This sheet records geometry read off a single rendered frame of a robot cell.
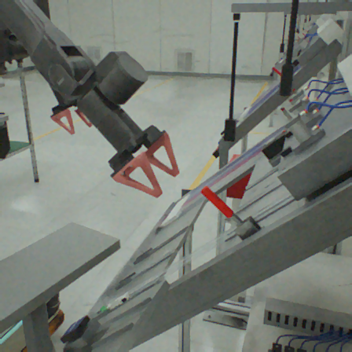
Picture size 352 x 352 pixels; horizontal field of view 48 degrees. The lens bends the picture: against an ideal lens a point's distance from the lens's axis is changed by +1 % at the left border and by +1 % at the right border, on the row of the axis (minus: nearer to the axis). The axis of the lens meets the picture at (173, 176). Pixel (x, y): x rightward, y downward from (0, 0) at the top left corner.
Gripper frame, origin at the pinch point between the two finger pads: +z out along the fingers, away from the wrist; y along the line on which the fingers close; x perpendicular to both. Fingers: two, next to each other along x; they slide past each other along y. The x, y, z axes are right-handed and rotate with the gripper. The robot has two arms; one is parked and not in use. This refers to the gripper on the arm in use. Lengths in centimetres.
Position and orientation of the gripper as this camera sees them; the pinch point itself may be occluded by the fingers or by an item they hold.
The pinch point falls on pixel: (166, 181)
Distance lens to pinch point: 69.0
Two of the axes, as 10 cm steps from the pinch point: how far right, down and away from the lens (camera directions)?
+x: -6.8, 5.7, 4.6
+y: 3.0, -3.5, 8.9
